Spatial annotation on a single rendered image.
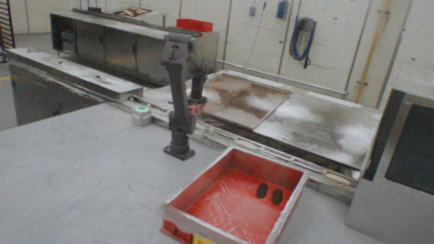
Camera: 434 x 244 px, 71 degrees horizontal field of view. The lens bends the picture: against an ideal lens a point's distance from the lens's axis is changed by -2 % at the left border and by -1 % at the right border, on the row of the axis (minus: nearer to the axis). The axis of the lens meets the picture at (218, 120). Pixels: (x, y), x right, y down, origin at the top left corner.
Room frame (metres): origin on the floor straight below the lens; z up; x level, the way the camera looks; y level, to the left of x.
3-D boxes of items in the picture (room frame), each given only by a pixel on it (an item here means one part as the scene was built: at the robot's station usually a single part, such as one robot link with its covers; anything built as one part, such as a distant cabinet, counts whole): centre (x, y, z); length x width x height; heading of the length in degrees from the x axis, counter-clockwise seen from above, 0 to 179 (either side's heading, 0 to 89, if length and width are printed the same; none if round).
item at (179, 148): (1.17, 0.15, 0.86); 0.12 x 0.09 x 0.08; 60
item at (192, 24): (5.21, 0.58, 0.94); 0.51 x 0.36 x 0.13; 64
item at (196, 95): (1.41, 0.12, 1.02); 0.10 x 0.07 x 0.07; 150
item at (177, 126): (1.19, 0.16, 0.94); 0.09 x 0.05 x 0.10; 172
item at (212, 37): (5.21, 0.58, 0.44); 0.70 x 0.55 x 0.87; 60
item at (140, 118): (1.43, 0.39, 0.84); 0.08 x 0.08 x 0.11; 60
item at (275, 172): (0.83, -0.11, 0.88); 0.49 x 0.34 x 0.10; 154
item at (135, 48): (5.36, 1.65, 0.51); 3.00 x 1.26 x 1.03; 60
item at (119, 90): (1.96, 1.05, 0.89); 1.25 x 0.18 x 0.09; 60
